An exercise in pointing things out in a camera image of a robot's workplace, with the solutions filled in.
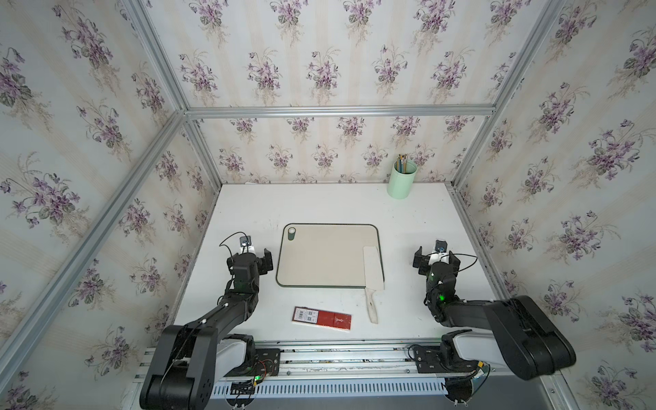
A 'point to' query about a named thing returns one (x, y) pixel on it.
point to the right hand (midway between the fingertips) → (438, 251)
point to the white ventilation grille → (332, 388)
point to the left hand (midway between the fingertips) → (255, 253)
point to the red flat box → (325, 318)
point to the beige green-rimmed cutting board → (325, 254)
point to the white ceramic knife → (373, 277)
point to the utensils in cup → (401, 163)
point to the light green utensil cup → (401, 181)
